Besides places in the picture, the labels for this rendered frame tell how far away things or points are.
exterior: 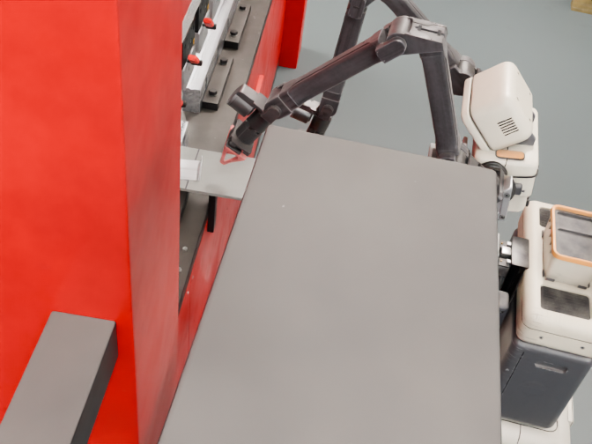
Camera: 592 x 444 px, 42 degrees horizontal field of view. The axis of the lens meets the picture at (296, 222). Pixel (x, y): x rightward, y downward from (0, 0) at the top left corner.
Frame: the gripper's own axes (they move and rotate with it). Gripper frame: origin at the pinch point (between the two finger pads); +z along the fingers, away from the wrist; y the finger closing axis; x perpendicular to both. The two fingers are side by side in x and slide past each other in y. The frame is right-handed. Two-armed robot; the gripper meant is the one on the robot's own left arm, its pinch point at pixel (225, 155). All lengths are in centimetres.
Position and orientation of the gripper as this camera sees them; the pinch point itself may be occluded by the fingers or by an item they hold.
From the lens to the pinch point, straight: 215.8
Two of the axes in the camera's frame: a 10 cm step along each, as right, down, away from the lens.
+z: -6.2, 5.2, 5.9
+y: -1.2, 6.8, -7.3
